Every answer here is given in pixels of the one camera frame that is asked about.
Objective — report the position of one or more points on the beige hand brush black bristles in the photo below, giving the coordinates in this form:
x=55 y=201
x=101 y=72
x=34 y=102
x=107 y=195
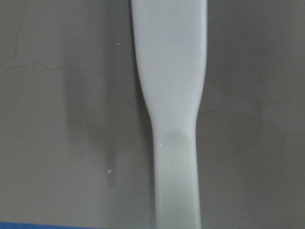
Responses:
x=170 y=38

